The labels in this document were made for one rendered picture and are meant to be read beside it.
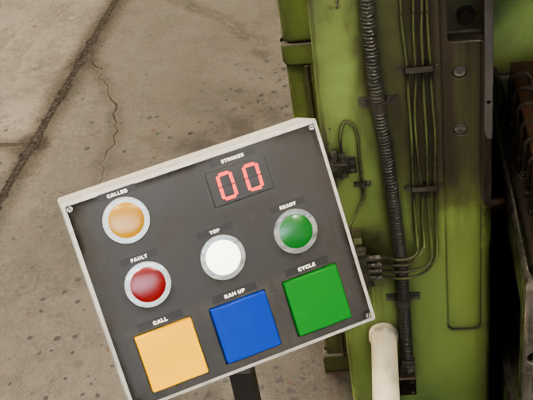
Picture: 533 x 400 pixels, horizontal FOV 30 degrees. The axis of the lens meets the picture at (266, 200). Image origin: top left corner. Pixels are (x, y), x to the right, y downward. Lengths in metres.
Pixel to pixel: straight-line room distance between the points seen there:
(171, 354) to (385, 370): 0.53
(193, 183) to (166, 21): 2.93
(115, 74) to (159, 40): 0.27
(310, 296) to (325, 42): 0.36
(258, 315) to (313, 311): 0.07
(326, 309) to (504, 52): 0.71
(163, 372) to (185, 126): 2.26
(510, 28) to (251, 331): 0.80
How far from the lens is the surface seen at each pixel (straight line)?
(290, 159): 1.27
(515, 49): 1.83
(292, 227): 1.27
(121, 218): 1.23
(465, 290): 1.72
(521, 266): 1.48
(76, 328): 2.82
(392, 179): 1.52
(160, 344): 1.26
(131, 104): 3.66
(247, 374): 1.51
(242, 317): 1.27
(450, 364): 1.85
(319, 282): 1.29
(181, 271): 1.25
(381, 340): 1.74
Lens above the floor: 1.92
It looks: 39 degrees down
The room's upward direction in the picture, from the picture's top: 10 degrees counter-clockwise
